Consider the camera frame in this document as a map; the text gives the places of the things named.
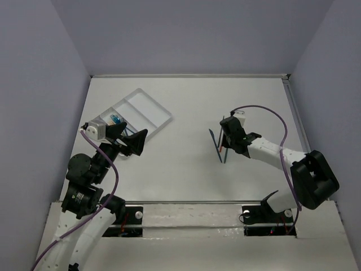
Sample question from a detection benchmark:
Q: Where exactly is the dark thin chopstick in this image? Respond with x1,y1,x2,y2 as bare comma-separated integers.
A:
218,126,224,148

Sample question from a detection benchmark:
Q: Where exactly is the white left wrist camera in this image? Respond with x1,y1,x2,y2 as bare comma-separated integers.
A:
80,120,107,141

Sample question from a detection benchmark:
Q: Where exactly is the clear divided utensil tray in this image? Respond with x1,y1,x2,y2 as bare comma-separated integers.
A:
95,88,173,142

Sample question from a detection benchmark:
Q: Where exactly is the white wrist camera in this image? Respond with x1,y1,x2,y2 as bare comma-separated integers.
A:
80,120,107,141
231,110,246,126

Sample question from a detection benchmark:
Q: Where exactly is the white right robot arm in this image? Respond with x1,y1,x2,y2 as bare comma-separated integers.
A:
220,116,340,221

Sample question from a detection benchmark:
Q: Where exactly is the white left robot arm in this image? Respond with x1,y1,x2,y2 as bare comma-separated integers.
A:
31,122,148,270

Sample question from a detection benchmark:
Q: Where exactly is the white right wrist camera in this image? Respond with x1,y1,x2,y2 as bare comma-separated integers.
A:
231,110,246,126

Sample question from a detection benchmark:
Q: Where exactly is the green plastic knife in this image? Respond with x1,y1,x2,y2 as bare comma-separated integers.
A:
223,148,229,164

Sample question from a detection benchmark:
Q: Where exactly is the blue plastic knife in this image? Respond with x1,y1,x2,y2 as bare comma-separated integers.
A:
208,129,223,163

